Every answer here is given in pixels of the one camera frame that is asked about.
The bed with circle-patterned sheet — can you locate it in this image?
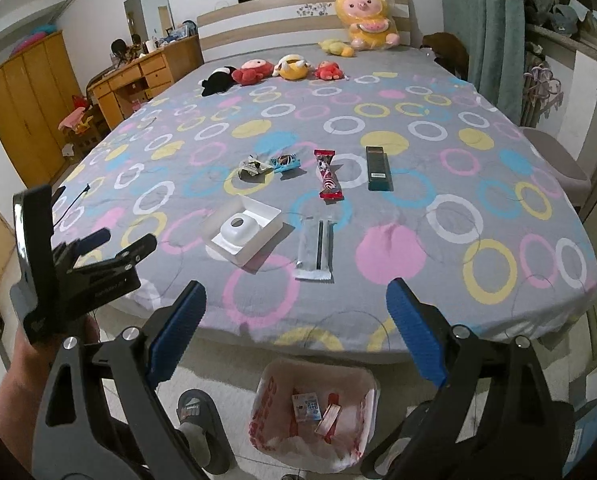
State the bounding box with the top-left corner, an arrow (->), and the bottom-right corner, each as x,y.
53,45 -> 597,361

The brown cloth bundle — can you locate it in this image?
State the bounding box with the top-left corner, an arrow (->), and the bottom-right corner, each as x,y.
422,32 -> 469,80

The wooden wardrobe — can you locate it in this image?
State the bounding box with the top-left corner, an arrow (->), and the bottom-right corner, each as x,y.
0,30 -> 86,188

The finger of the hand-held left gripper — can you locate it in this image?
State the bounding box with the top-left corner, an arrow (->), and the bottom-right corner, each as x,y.
53,227 -> 112,262
66,234 -> 158,276

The black and white plush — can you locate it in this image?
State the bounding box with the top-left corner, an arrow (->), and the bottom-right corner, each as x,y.
200,65 -> 236,97

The white round-holed case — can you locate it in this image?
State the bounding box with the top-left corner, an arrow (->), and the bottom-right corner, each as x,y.
220,215 -> 259,247

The pink and blue bundle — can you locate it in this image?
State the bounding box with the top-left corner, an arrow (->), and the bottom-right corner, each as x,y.
8,22 -> 59,56

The pale padded chair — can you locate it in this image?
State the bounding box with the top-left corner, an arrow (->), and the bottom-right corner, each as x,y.
521,127 -> 591,206

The clutter of desk items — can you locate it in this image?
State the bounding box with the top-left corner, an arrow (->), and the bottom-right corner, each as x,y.
111,21 -> 199,61

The small white carton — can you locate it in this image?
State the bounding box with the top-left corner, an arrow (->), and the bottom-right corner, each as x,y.
292,392 -> 323,422

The pale purple bundle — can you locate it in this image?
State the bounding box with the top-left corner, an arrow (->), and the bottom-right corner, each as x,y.
525,60 -> 564,126

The grey cloth pile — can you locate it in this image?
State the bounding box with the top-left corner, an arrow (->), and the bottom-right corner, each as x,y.
525,0 -> 597,36

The pile of clothes and toys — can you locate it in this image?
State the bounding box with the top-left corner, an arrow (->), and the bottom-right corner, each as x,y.
58,95 -> 104,156

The large yellow pig plush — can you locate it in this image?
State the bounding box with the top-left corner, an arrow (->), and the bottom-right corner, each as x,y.
334,0 -> 401,52

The yellow winged plush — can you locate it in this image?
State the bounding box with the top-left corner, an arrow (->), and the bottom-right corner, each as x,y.
273,55 -> 311,81

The clear long plastic packet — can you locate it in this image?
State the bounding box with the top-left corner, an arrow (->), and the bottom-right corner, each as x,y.
294,215 -> 338,282

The person's left forearm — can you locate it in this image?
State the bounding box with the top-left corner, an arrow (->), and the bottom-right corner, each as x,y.
0,312 -> 102,423

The striped wooden headboard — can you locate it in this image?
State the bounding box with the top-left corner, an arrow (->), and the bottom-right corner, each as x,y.
198,0 -> 411,66

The pink-red flat wrapper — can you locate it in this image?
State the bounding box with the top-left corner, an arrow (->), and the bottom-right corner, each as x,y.
314,403 -> 341,436

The blue snack packet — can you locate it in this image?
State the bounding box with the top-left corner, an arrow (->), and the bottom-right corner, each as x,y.
271,154 -> 301,174

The wall mirror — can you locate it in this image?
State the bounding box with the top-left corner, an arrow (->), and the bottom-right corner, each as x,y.
123,0 -> 175,41

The teal curtain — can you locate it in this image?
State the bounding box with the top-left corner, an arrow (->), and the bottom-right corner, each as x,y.
438,0 -> 529,126

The thin black cable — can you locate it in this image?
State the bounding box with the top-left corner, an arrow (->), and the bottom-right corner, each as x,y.
53,182 -> 90,233

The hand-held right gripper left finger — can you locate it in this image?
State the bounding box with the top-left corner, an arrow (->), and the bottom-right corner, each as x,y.
31,281 -> 209,480

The silver wrapper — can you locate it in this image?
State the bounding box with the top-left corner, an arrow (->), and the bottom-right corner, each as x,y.
238,155 -> 274,179

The grey slipper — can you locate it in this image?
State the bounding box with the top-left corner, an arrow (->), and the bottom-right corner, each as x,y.
176,389 -> 232,476

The white cardboard box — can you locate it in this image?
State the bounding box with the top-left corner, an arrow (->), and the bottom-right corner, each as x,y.
200,195 -> 283,267

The red snack packet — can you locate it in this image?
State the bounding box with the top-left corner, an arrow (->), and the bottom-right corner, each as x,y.
313,149 -> 346,201

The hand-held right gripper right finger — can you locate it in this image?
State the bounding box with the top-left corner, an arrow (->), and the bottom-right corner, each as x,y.
363,278 -> 576,480

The small red plush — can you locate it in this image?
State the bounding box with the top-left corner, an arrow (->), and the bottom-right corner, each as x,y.
314,61 -> 348,82

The small yellow-green plush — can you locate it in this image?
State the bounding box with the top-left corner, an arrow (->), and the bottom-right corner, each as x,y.
319,37 -> 356,57

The wooden desk with drawers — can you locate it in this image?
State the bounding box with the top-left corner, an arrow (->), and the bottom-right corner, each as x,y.
88,35 -> 204,128

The dark green long box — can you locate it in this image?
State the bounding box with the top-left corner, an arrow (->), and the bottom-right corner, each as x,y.
365,146 -> 394,193

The red round plush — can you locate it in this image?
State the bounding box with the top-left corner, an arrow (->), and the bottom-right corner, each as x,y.
232,59 -> 273,86

